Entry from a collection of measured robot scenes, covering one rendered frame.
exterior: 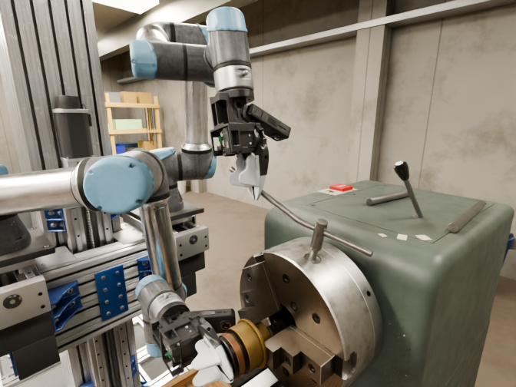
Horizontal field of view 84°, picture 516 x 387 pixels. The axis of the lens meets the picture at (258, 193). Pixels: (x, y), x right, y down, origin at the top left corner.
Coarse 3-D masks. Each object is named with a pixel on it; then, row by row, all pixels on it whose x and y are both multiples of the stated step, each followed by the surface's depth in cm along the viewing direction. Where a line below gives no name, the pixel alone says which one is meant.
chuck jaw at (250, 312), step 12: (264, 264) 61; (252, 276) 59; (264, 276) 60; (252, 288) 60; (264, 288) 59; (252, 300) 57; (264, 300) 58; (276, 300) 60; (240, 312) 57; (252, 312) 56; (264, 312) 57; (276, 312) 59
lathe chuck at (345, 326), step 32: (288, 256) 57; (320, 256) 58; (288, 288) 57; (320, 288) 51; (352, 288) 54; (288, 320) 67; (320, 320) 52; (352, 320) 51; (352, 352) 51; (288, 384) 62
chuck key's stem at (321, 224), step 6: (318, 222) 53; (324, 222) 53; (318, 228) 53; (324, 228) 53; (318, 234) 54; (312, 240) 55; (318, 240) 54; (312, 246) 55; (318, 246) 55; (312, 252) 56; (312, 258) 56
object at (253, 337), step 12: (240, 324) 55; (252, 324) 54; (228, 336) 52; (240, 336) 52; (252, 336) 52; (264, 336) 54; (228, 348) 50; (240, 348) 51; (252, 348) 51; (264, 348) 52; (240, 360) 50; (252, 360) 51; (264, 360) 52; (240, 372) 50
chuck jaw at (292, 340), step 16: (288, 336) 54; (304, 336) 54; (272, 352) 51; (288, 352) 51; (304, 352) 51; (320, 352) 50; (272, 368) 52; (288, 368) 51; (304, 368) 51; (320, 368) 48; (336, 368) 51; (320, 384) 48
